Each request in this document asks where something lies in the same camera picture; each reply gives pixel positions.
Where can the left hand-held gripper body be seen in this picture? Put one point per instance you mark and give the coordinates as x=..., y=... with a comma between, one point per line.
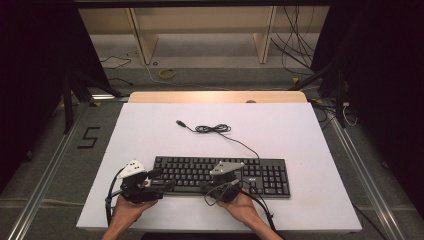
x=133, y=186

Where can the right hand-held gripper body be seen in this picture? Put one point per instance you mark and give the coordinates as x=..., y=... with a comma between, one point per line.
x=226, y=168

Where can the black computer keyboard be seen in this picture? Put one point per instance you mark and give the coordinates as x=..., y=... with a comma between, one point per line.
x=266, y=176

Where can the person's left hand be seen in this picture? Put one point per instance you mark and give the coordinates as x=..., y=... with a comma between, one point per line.
x=128, y=210

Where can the person's right hand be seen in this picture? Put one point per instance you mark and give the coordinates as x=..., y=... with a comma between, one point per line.
x=240, y=208

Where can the yellow tape roll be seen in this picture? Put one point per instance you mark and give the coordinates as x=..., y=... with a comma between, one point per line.
x=166, y=74

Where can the black tripod stand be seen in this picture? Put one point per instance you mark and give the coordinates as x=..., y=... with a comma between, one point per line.
x=68, y=106

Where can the black metal stand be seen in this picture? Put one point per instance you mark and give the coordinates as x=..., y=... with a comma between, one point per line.
x=338, y=100

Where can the black curtain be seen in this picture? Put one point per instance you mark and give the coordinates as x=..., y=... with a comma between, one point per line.
x=390, y=83
x=33, y=83

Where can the light wooden shelf unit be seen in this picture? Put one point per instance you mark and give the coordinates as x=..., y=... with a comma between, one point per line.
x=200, y=20

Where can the aluminium floor rail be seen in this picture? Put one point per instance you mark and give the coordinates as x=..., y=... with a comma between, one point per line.
x=43, y=190
x=366, y=186

